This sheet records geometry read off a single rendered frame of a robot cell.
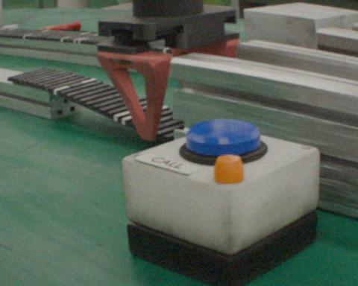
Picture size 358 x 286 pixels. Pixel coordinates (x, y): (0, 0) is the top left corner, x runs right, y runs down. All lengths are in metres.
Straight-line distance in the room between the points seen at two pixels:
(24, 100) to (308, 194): 0.43
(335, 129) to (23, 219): 0.21
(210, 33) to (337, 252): 0.24
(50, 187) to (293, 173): 0.21
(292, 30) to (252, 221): 0.35
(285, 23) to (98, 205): 0.29
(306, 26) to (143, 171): 0.33
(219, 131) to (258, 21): 0.34
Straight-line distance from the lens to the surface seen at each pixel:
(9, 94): 0.82
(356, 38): 0.67
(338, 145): 0.47
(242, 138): 0.40
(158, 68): 0.57
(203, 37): 0.60
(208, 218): 0.39
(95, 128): 0.70
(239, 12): 2.51
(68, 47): 1.02
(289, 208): 0.41
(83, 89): 0.72
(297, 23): 0.71
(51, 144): 0.66
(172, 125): 0.64
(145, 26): 0.56
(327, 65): 0.55
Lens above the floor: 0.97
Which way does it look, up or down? 17 degrees down
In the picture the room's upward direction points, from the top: 3 degrees counter-clockwise
